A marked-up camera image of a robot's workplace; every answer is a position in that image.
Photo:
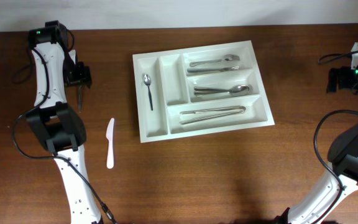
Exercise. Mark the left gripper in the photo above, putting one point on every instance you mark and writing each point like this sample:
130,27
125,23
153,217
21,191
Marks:
84,77

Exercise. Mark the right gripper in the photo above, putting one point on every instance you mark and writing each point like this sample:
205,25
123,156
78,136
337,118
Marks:
343,72

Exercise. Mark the small bent spoon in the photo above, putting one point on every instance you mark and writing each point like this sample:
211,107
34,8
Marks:
147,81
80,97

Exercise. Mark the metal tongs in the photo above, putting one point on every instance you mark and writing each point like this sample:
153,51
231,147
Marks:
217,113

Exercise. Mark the metal fork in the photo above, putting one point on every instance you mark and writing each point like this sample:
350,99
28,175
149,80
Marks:
204,70
225,58

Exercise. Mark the white cutlery tray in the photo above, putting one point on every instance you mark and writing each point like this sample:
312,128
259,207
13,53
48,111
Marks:
172,90

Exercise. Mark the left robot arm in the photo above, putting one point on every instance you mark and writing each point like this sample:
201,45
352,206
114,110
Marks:
55,123

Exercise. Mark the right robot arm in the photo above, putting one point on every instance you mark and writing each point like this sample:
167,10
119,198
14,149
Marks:
340,177

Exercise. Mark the white plastic knife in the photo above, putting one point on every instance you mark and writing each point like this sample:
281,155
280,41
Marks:
110,137

